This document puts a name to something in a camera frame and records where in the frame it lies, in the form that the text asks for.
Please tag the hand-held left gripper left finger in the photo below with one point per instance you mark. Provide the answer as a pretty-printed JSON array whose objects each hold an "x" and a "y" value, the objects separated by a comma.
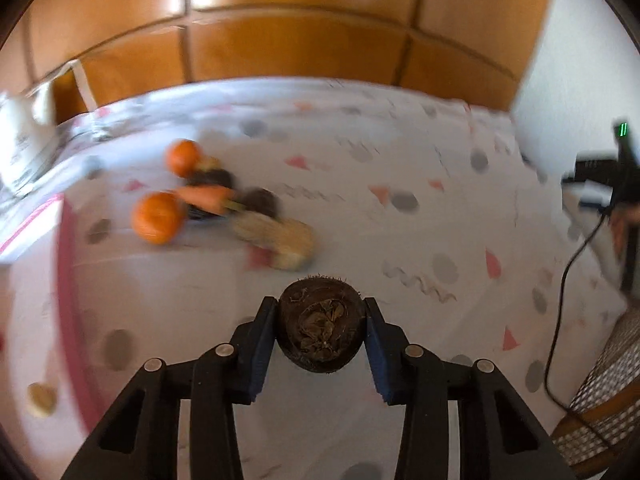
[{"x": 262, "y": 355}]

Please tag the small carrot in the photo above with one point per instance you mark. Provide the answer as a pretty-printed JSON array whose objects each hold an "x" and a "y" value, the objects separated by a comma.
[{"x": 202, "y": 196}]

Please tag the person's right hand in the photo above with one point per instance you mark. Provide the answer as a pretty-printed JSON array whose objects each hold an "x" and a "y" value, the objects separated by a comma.
[{"x": 621, "y": 235}]

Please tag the wicker chair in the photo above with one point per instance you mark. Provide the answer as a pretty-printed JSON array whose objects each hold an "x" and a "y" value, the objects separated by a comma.
[{"x": 600, "y": 390}]

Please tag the pink cardboard tray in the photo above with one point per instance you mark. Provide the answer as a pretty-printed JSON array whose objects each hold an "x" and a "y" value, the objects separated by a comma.
[{"x": 70, "y": 310}]

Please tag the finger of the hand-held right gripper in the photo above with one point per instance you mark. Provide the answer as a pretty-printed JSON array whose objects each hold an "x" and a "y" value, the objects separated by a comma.
[{"x": 595, "y": 170}]

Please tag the patterned white tablecloth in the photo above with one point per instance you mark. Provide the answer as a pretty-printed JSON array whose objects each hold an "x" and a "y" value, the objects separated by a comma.
[{"x": 400, "y": 240}]

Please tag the small yellow fruit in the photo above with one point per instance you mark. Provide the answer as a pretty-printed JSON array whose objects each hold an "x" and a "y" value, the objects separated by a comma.
[
  {"x": 41, "y": 399},
  {"x": 209, "y": 162}
]

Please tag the small orange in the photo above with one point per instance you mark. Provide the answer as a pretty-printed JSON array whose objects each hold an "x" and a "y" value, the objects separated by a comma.
[{"x": 183, "y": 156}]

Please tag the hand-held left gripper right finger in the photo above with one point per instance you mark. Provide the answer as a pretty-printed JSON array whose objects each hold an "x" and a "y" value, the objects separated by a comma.
[{"x": 375, "y": 355}]

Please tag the large orange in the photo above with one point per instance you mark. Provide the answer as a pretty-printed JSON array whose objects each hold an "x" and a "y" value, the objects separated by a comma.
[{"x": 156, "y": 217}]

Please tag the white floral electric kettle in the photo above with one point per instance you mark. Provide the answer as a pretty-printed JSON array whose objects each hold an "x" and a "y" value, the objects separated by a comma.
[{"x": 20, "y": 135}]

